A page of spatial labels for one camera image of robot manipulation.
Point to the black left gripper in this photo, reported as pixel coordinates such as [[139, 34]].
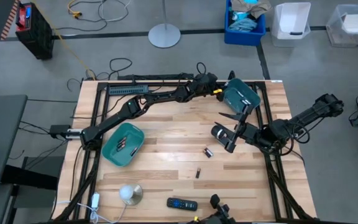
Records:
[[210, 83]]

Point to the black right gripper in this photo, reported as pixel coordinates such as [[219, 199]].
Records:
[[249, 133]]

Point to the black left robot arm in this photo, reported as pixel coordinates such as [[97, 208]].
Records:
[[166, 96]]

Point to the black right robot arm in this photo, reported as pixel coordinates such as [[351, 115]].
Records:
[[306, 116]]

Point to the black silver-ringed flashlight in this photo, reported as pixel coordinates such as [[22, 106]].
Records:
[[217, 132]]

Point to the black clamp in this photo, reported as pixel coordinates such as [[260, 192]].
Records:
[[231, 75]]

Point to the teal plastic bin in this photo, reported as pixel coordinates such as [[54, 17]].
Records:
[[113, 155], [233, 104]]

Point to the blue plastic crate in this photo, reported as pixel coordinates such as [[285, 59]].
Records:
[[244, 39]]

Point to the black power strip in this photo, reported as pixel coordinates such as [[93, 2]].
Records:
[[154, 76]]

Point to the grey round floor stand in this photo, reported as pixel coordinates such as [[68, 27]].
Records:
[[164, 35]]

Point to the grey-blue cloth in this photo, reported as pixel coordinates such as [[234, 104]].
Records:
[[242, 25]]

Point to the grey multiport hub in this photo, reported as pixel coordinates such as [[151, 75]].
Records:
[[128, 90]]

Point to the brown cloth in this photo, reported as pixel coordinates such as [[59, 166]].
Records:
[[253, 7]]

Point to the black remote control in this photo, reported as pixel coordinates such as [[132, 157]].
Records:
[[182, 204]]

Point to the white plastic bin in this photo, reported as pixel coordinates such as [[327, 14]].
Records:
[[291, 18]]

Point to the white bulb silver base lamp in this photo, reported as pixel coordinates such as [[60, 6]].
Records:
[[132, 194]]

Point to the clear plastic bin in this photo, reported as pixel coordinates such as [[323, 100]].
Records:
[[336, 37]]

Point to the white cardboard box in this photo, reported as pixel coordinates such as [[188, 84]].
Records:
[[353, 24]]

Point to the white power adapter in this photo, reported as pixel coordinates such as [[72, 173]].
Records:
[[95, 200]]

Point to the red black equipment box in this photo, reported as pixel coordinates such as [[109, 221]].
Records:
[[36, 37]]

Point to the black desk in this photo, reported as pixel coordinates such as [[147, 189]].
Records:
[[5, 149]]

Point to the left wrist camera yellow tag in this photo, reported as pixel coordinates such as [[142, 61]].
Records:
[[217, 91]]

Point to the black metal table frame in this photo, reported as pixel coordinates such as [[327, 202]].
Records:
[[166, 84]]

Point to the black box with silver bracket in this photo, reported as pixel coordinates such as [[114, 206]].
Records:
[[60, 130]]

